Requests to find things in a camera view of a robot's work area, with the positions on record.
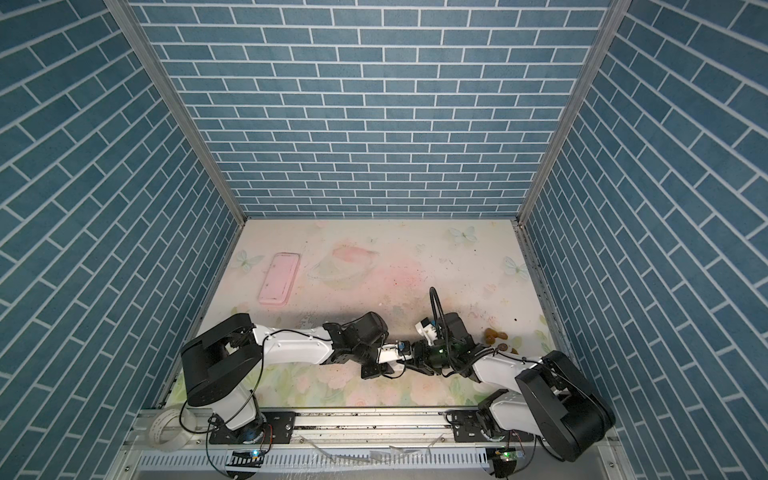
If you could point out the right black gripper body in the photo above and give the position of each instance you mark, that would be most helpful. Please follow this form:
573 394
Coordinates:
432 358

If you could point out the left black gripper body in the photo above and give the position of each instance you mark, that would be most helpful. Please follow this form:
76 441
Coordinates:
368 356

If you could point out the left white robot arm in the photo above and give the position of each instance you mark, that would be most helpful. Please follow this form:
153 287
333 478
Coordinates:
218 360

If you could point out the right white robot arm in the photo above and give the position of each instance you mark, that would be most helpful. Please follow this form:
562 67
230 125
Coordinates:
547 397

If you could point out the pink flat case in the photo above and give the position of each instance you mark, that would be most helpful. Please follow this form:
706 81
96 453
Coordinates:
279 279

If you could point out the clear tape roll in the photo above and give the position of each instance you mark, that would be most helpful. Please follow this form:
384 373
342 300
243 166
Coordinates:
170 430

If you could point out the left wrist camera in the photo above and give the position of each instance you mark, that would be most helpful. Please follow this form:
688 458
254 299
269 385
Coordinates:
400 351

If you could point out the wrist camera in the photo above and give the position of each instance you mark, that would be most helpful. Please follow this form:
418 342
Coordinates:
427 330
400 351

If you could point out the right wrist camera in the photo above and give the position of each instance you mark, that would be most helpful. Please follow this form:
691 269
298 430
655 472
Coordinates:
427 330

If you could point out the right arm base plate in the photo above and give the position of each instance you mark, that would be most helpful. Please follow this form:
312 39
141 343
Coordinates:
472 426

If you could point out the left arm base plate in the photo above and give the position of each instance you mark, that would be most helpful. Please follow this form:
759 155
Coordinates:
272 428

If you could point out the aluminium front rail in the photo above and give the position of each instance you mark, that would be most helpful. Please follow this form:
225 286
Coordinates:
367 443

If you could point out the aluminium corner post right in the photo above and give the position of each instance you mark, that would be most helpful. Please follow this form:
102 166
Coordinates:
594 59

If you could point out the aluminium corner post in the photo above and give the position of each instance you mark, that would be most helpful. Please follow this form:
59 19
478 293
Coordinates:
129 25
594 59

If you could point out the aluminium corner post left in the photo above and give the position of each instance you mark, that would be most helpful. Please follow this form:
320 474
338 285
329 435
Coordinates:
129 25

